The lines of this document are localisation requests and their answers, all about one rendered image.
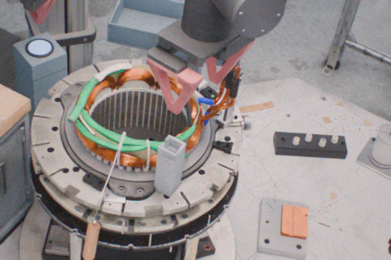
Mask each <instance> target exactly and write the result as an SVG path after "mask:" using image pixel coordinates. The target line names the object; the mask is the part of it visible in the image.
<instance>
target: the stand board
mask: <svg viewBox="0 0 391 260"><path fill-rule="evenodd" d="M30 110H31V100H30V99H29V98H27V97H25V96H23V95H21V94H19V93H17V92H15V91H13V90H12V89H10V88H8V87H6V86H4V85H2V84H0V137H2V136H3V135H4V134H5V133H6V132H7V131H8V130H9V129H11V128H12V127H13V126H15V125H16V124H17V123H18V122H19V121H20V119H22V118H23V117H24V116H25V115H26V114H27V113H28V112H29V111H30Z"/></svg>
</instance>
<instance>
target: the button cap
mask: <svg viewBox="0 0 391 260"><path fill-rule="evenodd" d="M28 50H29V51H30V52H31V53H33V54H46V53H48V52H49V51H50V50H51V45H50V43H48V42H47V41H45V40H34V41H32V42H31V43H30V44H29V45H28Z"/></svg>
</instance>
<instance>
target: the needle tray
mask: <svg viewBox="0 0 391 260"><path fill-rule="evenodd" d="M183 7H184V2H180V1H175V0H118V3H117V5H116V7H115V9H114V11H113V13H112V15H111V17H110V19H109V22H108V38H107V42H111V43H116V44H120V45H125V46H130V47H134V48H139V49H144V50H147V52H148V50H149V49H151V48H152V47H154V46H156V45H158V44H157V37H158V32H159V31H160V30H162V29H164V28H165V27H166V26H168V25H170V24H172V23H173V22H175V21H176V20H178V19H180V18H181V17H182V16H183ZM173 55H175V56H177V57H179V58H181V59H183V60H184V61H186V62H187V63H188V68H189V69H191V70H193V71H195V72H196V73H198V74H200V75H202V68H203V67H197V66H195V65H193V64H192V63H190V62H188V61H187V58H188V56H187V55H186V54H184V53H182V52H181V51H177V52H175V53H174V54H173ZM222 63H223V61H220V60H217V59H216V66H219V67H221V66H222Z"/></svg>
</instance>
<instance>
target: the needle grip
mask: <svg viewBox="0 0 391 260"><path fill-rule="evenodd" d="M92 222H93V221H92ZM92 222H90V223H89V224H88V227H87V233H86V240H85V244H84V251H83V254H82V256H83V258H84V259H85V260H93V259H94V258H95V252H96V249H97V242H98V236H99V232H100V224H99V223H98V222H97V225H96V226H93V225H92Z"/></svg>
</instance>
